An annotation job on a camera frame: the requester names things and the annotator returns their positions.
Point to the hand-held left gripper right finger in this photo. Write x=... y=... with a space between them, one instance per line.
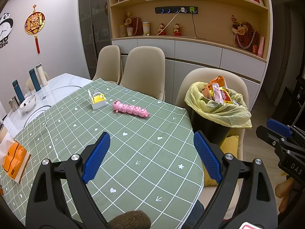
x=207 y=157

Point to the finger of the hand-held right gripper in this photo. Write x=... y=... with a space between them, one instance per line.
x=278 y=127
x=269 y=136

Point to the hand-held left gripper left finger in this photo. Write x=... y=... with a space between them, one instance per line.
x=96 y=157

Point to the black trash bin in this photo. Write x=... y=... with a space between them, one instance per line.
x=209 y=131

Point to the yellow plastic bin bag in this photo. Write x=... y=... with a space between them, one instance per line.
x=226 y=114

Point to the yellow wafer packet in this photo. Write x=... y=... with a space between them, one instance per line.
x=228 y=96

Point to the orange snack bag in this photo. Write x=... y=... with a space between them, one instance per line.
x=218 y=80

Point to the person's right hand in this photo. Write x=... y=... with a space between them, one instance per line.
x=286 y=193

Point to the person's left hand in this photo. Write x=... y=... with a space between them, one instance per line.
x=131 y=220

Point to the mustard seat cushion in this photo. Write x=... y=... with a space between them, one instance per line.
x=228 y=148

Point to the green checked tablecloth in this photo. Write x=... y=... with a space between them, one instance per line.
x=143 y=148

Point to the white yellow toy box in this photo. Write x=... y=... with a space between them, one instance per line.
x=97 y=101

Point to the person's leg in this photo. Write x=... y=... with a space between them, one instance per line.
x=195 y=216

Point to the pink caterpillar toy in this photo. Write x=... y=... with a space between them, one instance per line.
x=131 y=108

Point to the white round turntable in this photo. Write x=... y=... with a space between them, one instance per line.
x=59 y=93

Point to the beige dining chair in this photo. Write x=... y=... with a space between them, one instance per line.
x=108 y=62
x=26 y=83
x=188 y=81
x=143 y=69

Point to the orange tissue pack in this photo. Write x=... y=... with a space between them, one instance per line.
x=15 y=159

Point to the small red box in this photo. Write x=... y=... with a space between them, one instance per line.
x=255 y=49

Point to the pink box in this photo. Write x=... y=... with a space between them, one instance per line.
x=261 y=47

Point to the white bowl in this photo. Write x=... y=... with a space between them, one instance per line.
x=28 y=105

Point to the white cylindrical device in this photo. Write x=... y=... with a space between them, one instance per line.
x=2 y=133

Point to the heart-shaped flower decoration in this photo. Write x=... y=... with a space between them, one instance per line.
x=246 y=34

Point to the white insulated bottle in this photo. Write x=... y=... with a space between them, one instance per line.
x=42 y=75

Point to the metal canister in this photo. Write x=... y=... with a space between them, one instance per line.
x=13 y=103

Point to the teal insulated bottle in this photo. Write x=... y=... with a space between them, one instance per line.
x=18 y=90
x=34 y=80

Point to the glass jar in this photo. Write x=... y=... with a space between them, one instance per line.
x=122 y=31

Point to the grey glass door cabinet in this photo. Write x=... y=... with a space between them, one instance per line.
x=94 y=28

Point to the red gold figurine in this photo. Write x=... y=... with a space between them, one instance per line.
x=176 y=29
x=161 y=29

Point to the brown bag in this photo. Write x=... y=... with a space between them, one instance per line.
x=137 y=26

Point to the beige lidded cup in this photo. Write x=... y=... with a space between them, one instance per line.
x=146 y=28

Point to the dried flower decoration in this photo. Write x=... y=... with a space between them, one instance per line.
x=129 y=21

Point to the green charger plug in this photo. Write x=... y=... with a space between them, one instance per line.
x=192 y=10

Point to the black power strip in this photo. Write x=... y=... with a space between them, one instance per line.
x=171 y=10

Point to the wooden wall cabinet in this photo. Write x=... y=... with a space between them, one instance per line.
x=214 y=28

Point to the red round wall ornament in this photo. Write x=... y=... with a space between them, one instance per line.
x=34 y=23

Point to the panda wall clock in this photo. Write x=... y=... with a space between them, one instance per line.
x=4 y=28

